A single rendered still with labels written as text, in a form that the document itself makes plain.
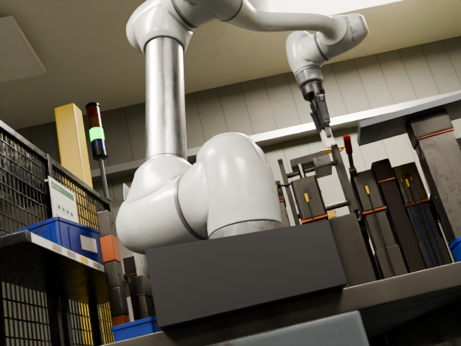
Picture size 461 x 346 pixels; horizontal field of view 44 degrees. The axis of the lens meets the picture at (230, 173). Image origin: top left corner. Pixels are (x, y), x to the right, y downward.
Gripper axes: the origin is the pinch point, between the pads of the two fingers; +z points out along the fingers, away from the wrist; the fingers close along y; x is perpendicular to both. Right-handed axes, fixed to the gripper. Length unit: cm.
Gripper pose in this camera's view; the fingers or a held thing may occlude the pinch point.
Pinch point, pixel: (327, 139)
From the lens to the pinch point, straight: 190.1
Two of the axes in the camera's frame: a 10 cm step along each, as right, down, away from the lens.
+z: 2.1, 9.1, -3.6
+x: -9.8, 1.7, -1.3
